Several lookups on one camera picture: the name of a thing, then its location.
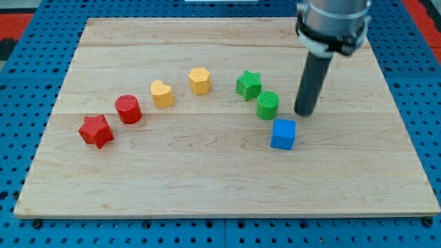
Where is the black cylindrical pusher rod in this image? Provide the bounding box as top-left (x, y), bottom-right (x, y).
top-left (294, 52), bottom-right (332, 116)

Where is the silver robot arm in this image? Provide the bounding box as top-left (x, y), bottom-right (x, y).
top-left (296, 0), bottom-right (371, 59)

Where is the red cylinder block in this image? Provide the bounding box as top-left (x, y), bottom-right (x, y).
top-left (114, 94), bottom-right (142, 124)

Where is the green star block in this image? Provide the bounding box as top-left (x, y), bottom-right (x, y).
top-left (236, 70), bottom-right (262, 101)

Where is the yellow hexagon block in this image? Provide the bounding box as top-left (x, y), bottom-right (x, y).
top-left (188, 68), bottom-right (211, 95)

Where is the light wooden board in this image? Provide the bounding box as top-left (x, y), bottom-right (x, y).
top-left (14, 18), bottom-right (440, 219)

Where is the red star block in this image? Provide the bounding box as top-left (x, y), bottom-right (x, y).
top-left (78, 114), bottom-right (114, 149)

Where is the blue cube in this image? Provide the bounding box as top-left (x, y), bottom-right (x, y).
top-left (270, 118), bottom-right (296, 150)

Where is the yellow heart block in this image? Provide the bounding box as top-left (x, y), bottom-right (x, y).
top-left (150, 80), bottom-right (174, 108)

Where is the green cylinder block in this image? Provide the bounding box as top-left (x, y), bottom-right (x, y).
top-left (256, 91), bottom-right (280, 121)

